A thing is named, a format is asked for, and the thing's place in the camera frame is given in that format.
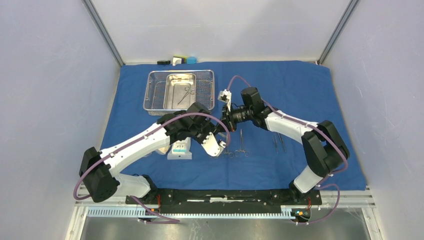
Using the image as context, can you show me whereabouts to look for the steel hemostat forceps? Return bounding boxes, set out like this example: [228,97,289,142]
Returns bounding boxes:
[234,129,250,157]

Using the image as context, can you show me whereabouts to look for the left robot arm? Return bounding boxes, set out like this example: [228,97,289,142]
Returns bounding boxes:
[73,102,227,204]

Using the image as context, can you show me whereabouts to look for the small black block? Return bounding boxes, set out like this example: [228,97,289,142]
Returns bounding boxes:
[156,60,171,65]

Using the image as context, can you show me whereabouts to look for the blue surgical wrap cloth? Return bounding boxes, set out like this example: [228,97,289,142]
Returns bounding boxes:
[101,61,367,191]

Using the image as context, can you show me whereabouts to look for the white and yellow block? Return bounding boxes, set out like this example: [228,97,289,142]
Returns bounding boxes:
[171,55,188,66]

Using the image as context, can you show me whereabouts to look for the beige gauze packet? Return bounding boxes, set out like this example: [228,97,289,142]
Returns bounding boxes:
[155,146,169,155]

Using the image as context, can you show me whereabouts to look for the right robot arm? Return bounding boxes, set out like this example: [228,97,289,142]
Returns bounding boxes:
[218,87,350,204]

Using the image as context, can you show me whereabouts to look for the cyan blue block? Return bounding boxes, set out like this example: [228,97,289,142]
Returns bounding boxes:
[186,56,197,65]

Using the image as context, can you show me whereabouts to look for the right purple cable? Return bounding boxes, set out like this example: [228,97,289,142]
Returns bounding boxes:
[226,75,349,226]

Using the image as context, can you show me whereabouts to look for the slotted cable duct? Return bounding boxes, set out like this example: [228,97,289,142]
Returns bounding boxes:
[86,206,295,220]

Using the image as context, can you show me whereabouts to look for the steel needle holder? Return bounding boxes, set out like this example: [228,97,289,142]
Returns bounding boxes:
[177,86,195,106]

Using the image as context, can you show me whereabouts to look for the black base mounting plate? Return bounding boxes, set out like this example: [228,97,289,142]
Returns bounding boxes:
[138,188,323,214]

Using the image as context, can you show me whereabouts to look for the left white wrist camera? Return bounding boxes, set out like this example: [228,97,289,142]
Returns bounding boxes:
[201,132,227,157]

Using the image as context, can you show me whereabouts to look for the steel ring-handled forceps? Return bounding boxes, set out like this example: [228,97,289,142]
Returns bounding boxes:
[223,146,234,158]

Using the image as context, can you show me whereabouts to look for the white sterile packet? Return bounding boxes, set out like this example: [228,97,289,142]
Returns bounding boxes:
[167,137,193,160]

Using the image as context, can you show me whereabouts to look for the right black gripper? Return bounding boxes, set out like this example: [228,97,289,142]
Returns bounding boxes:
[216,103,253,133]

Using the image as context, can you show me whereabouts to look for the steel toothed tissue forceps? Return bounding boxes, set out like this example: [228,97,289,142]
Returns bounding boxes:
[277,133,287,153]

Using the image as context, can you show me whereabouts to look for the metal mesh tray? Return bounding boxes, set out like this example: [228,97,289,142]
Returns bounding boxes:
[143,69,215,116]

